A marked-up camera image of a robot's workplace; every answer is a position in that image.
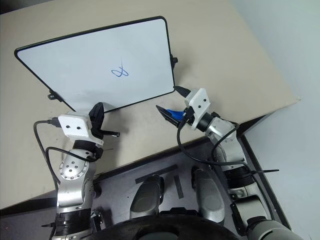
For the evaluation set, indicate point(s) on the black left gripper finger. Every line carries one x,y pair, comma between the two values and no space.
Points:
98,108
111,133

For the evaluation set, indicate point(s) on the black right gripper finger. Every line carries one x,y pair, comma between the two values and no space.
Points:
172,121
162,110

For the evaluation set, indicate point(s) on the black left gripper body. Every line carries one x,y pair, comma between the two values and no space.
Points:
96,125

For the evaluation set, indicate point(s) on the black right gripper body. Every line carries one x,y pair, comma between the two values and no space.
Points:
190,110

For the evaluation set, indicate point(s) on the blue object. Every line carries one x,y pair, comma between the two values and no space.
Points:
176,114

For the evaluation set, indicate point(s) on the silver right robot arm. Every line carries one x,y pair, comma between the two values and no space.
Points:
225,135

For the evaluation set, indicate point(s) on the black whiteboard side knob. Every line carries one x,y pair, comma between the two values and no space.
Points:
174,60
51,96

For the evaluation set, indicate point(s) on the long black tape strip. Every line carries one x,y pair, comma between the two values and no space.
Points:
156,173

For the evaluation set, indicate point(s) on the short black tape strip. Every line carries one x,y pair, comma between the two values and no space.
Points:
179,187

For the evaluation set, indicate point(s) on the dark grey rounded robot foot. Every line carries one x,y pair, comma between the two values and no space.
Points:
147,197
207,195

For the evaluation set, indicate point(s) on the black round robot waist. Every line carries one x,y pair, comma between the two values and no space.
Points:
162,227

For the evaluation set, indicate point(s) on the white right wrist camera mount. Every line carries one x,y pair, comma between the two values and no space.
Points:
198,100

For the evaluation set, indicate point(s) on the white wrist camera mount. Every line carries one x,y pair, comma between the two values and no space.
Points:
198,100
75,127

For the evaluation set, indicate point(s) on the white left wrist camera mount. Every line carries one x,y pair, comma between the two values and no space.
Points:
75,127

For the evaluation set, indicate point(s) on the whiteboard with black frame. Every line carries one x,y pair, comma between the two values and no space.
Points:
87,62

